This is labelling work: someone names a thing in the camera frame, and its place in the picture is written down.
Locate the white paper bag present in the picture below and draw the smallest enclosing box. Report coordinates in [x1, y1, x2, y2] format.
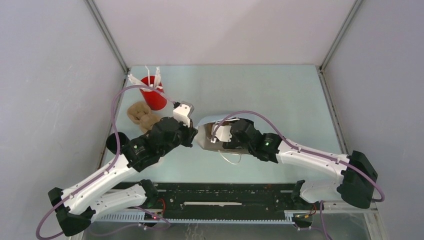
[194, 115, 249, 165]

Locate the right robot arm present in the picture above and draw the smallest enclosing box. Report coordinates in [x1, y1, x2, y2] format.
[213, 118, 378, 209]

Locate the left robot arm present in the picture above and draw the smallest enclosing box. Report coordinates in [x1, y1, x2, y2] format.
[48, 115, 198, 237]

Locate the red cup holder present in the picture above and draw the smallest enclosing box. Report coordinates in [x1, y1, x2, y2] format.
[139, 76, 168, 111]

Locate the brown cardboard tray stack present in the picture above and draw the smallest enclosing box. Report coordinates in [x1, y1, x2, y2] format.
[127, 101, 162, 134]

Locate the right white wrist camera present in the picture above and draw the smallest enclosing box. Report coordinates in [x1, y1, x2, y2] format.
[210, 124, 232, 143]

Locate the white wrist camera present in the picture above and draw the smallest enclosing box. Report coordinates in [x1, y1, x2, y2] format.
[172, 101, 194, 128]
[210, 124, 232, 143]

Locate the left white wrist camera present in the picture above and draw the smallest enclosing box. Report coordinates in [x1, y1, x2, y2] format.
[172, 101, 194, 128]

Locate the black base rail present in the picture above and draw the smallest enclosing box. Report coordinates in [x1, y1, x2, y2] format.
[76, 180, 379, 224]

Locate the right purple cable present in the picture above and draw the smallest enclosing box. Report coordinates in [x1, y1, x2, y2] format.
[211, 110, 386, 240]

